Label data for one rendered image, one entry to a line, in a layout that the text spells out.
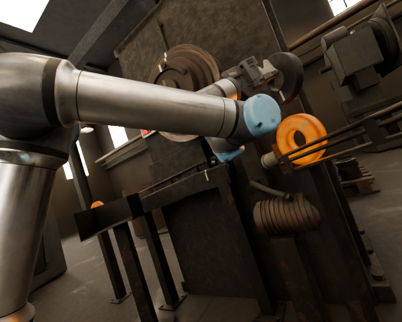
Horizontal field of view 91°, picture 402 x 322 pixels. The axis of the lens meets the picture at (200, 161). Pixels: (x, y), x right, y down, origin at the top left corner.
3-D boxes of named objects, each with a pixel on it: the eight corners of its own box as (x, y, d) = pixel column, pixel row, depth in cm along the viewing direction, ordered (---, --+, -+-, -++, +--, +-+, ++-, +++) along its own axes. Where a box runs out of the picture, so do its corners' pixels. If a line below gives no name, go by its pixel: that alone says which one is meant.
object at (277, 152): (298, 168, 69) (285, 140, 70) (300, 167, 68) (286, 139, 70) (283, 174, 66) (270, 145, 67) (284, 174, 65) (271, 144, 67)
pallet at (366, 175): (259, 212, 251) (248, 179, 254) (274, 194, 318) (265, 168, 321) (380, 191, 184) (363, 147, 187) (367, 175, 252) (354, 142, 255)
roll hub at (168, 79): (163, 131, 103) (147, 82, 104) (207, 107, 88) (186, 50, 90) (156, 131, 98) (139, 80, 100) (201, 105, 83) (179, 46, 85)
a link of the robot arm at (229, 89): (231, 103, 50) (217, 115, 57) (243, 96, 51) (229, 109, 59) (215, 77, 49) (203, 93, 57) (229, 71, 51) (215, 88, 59)
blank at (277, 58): (259, 76, 72) (252, 76, 70) (289, 39, 58) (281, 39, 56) (276, 113, 69) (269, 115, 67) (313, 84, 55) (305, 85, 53)
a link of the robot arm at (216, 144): (237, 160, 43) (210, 117, 43) (216, 166, 54) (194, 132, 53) (261, 143, 46) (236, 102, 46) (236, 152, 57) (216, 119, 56)
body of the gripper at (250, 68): (255, 54, 56) (225, 68, 51) (271, 80, 56) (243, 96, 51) (241, 70, 63) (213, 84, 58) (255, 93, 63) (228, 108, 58)
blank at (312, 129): (310, 171, 62) (303, 174, 61) (277, 142, 72) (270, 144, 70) (339, 131, 52) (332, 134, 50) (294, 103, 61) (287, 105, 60)
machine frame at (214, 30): (226, 241, 191) (169, 76, 202) (363, 227, 134) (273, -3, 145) (181, 294, 129) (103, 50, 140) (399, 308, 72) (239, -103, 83)
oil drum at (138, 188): (152, 226, 414) (139, 185, 419) (172, 222, 383) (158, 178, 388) (128, 239, 363) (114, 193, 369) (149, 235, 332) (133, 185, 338)
